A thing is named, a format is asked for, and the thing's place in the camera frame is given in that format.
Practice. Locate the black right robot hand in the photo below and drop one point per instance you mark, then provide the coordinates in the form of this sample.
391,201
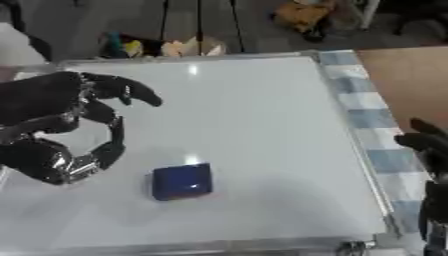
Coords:
430,143

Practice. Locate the white whiteboard with silver frame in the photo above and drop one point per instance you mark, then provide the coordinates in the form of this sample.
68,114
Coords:
233,140

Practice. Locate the bag with colourful items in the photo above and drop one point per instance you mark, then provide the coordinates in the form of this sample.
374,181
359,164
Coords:
160,46

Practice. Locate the black tripod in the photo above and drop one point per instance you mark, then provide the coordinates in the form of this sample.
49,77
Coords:
199,23

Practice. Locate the blue whiteboard eraser brush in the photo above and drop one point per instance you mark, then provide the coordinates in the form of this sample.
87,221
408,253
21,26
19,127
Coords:
182,182

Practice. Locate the yellow bag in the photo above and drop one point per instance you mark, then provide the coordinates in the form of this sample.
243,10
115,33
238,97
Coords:
303,16

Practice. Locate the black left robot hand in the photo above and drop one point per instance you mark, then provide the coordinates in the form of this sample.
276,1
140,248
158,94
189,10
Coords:
41,100

